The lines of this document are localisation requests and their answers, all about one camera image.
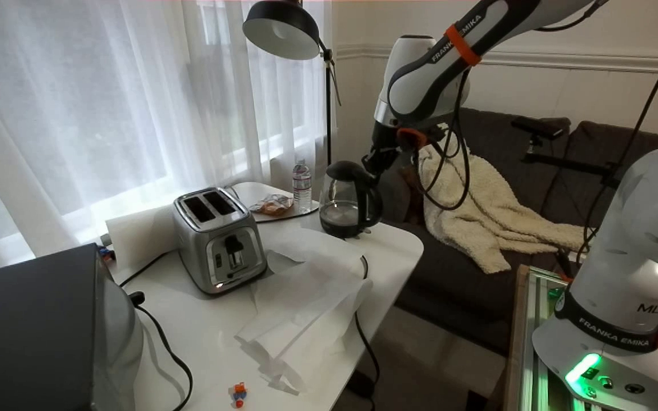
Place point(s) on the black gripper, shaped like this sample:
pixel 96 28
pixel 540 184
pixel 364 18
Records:
pixel 388 148

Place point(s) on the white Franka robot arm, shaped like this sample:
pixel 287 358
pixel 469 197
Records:
pixel 633 252

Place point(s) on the clear electric kettle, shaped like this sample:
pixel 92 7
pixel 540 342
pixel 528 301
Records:
pixel 349 205

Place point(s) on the clear plastic water bottle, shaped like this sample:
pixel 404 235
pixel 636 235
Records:
pixel 302 186

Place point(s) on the orange food piece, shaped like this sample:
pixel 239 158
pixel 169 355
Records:
pixel 276 205

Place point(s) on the cream blanket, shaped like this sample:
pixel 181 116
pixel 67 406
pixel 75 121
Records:
pixel 489 212

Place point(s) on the clear plate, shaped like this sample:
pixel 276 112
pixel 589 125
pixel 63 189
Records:
pixel 253 195

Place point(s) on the white paper towel sheet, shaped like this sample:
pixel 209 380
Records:
pixel 315 282

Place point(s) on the dark grey sofa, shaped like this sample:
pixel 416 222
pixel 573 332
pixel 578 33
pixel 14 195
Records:
pixel 458 282

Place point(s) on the black floor lamp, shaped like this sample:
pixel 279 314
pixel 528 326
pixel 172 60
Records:
pixel 281 28

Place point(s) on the black tripod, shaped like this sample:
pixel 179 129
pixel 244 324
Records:
pixel 543 129

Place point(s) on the silver two-slot toaster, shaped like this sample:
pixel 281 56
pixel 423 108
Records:
pixel 219 243

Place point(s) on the clear plastic holder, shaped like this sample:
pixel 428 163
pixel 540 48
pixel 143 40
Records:
pixel 272 365

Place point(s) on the white paper towel roll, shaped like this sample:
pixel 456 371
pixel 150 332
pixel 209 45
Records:
pixel 139 235

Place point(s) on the small orange toy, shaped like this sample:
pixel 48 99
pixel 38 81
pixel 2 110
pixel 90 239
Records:
pixel 239 394

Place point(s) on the white sheer curtain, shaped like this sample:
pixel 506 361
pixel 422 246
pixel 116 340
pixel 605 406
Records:
pixel 78 106

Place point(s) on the dark grey box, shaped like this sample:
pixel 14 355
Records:
pixel 29 333

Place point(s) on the aluminium robot stand frame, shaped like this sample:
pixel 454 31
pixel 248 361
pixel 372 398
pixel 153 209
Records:
pixel 526 342

